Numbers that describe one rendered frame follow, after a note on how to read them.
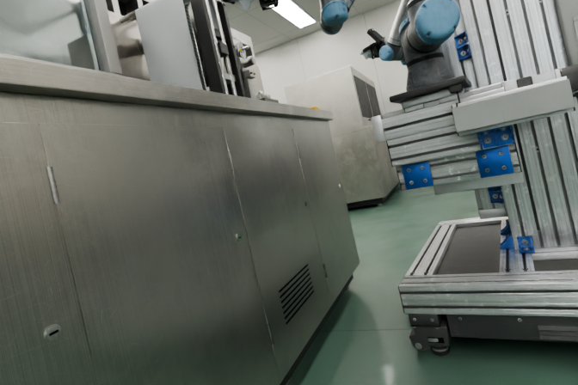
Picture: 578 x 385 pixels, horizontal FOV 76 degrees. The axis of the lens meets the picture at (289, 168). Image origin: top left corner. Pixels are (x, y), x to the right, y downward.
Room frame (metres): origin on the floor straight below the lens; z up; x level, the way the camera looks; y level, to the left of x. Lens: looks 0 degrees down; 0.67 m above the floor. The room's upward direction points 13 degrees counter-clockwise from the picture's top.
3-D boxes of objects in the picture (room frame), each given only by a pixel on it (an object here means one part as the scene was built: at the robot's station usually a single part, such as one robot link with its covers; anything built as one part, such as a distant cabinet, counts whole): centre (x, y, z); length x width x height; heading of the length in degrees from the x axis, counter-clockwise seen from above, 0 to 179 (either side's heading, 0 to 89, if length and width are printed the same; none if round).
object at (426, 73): (1.21, -0.51, 0.87); 0.15 x 0.15 x 0.10
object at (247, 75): (1.68, 0.09, 1.05); 0.06 x 0.05 x 0.31; 66
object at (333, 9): (1.11, -0.24, 1.12); 0.11 x 0.08 x 0.11; 175
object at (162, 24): (1.49, 0.39, 1.17); 0.34 x 0.05 x 0.54; 66
